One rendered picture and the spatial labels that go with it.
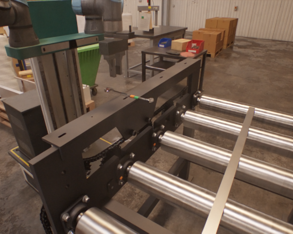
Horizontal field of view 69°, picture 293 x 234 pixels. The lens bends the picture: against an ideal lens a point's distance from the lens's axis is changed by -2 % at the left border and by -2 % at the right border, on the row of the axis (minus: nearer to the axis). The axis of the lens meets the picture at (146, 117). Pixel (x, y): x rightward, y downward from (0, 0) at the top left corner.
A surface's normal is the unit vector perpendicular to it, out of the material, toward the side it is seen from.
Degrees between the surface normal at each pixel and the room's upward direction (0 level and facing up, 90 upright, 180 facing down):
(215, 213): 0
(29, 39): 73
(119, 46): 90
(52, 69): 90
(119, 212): 0
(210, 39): 90
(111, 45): 90
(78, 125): 0
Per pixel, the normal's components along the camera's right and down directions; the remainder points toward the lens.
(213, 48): -0.49, 0.43
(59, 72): 0.80, 0.29
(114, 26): 0.21, 0.48
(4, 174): 0.00, -0.87
